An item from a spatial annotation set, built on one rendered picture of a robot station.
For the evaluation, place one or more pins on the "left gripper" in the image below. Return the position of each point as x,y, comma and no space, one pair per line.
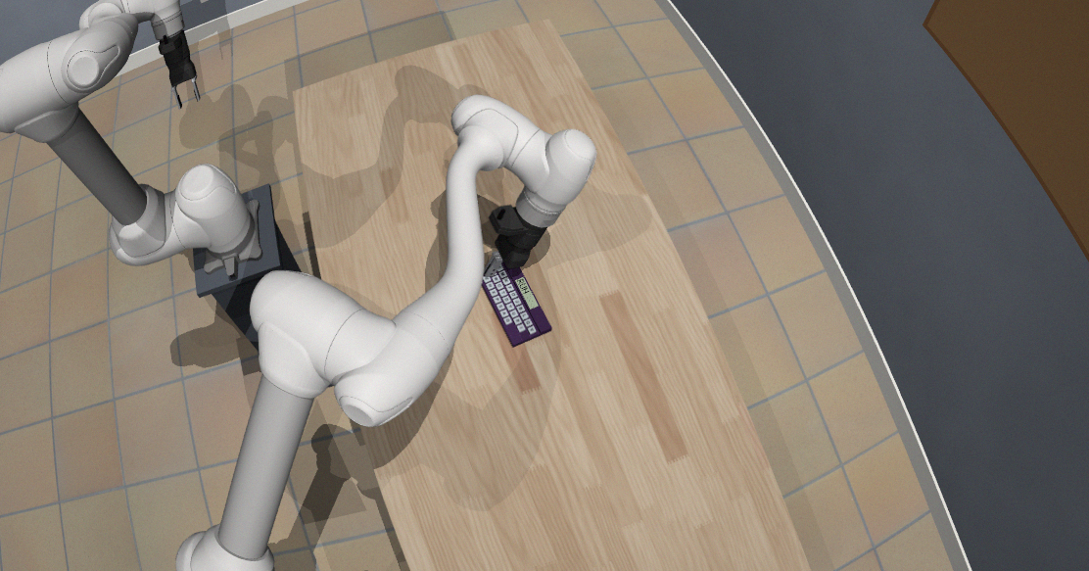
176,52

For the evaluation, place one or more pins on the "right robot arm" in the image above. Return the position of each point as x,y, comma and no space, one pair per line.
312,334

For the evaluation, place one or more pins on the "purple keyboard base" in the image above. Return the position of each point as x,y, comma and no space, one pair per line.
515,304

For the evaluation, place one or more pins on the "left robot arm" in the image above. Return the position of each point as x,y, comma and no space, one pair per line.
37,101

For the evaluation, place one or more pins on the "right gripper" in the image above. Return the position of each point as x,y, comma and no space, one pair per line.
520,229

